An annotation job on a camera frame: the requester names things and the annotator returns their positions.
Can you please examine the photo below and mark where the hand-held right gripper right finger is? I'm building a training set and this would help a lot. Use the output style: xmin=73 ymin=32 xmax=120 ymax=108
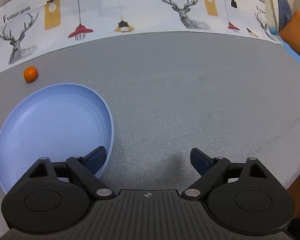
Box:
xmin=181 ymin=148 xmax=269 ymax=201

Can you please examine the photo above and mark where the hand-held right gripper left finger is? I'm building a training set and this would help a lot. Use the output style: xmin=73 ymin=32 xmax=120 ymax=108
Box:
xmin=27 ymin=146 xmax=116 ymax=201

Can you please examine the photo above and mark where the light blue round plate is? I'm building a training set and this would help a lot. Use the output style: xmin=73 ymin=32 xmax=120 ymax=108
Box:
xmin=0 ymin=82 xmax=115 ymax=195

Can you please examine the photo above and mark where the orange tangerine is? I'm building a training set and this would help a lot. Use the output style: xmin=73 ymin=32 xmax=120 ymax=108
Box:
xmin=24 ymin=66 xmax=38 ymax=83

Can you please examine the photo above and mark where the light blue sheet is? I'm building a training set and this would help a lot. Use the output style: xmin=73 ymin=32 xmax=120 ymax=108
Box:
xmin=281 ymin=39 xmax=300 ymax=73

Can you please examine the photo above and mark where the orange cushion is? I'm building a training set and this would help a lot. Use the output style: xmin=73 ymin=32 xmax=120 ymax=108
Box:
xmin=279 ymin=10 xmax=300 ymax=64

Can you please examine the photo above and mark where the white printed pillow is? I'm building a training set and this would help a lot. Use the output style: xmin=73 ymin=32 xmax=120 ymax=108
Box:
xmin=264 ymin=0 xmax=283 ymax=42

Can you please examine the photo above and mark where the blue cushion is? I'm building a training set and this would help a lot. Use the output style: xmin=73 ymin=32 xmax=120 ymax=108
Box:
xmin=275 ymin=0 xmax=293 ymax=32

